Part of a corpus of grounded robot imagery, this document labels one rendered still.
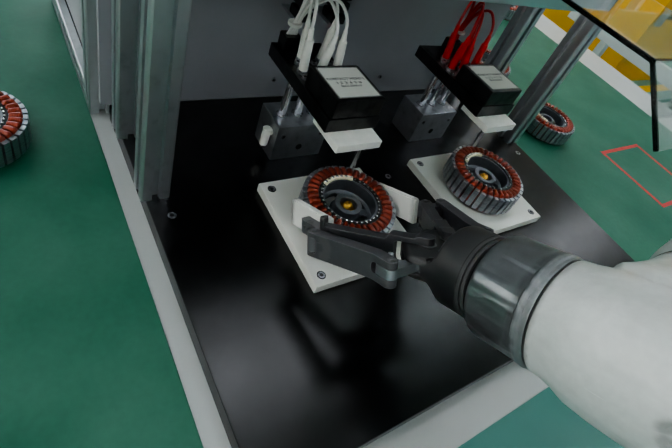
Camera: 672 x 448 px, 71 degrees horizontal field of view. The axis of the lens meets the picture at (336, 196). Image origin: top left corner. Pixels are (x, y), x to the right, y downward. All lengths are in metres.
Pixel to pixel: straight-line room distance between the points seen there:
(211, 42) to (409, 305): 0.40
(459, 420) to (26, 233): 0.46
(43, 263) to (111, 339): 0.10
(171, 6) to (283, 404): 0.34
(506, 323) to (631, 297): 0.08
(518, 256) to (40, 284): 0.41
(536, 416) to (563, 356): 1.30
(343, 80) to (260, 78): 0.21
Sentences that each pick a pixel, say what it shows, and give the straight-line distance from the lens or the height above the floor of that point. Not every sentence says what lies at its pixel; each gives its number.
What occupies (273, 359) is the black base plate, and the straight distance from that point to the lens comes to 0.45.
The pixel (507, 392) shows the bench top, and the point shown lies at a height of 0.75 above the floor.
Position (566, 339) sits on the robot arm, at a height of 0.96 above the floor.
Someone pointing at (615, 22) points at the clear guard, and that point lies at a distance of 0.55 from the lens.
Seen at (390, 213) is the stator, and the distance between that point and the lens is 0.54.
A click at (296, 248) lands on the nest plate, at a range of 0.51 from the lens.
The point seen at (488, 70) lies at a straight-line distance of 0.70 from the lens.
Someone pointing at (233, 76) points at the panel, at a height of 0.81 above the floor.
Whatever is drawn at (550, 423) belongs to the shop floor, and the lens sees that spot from 1.65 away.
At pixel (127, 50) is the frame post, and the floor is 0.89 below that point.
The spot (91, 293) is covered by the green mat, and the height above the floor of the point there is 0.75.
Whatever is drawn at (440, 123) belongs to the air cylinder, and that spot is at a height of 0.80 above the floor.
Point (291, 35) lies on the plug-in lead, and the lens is 0.58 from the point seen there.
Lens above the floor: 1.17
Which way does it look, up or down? 42 degrees down
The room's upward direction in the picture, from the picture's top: 25 degrees clockwise
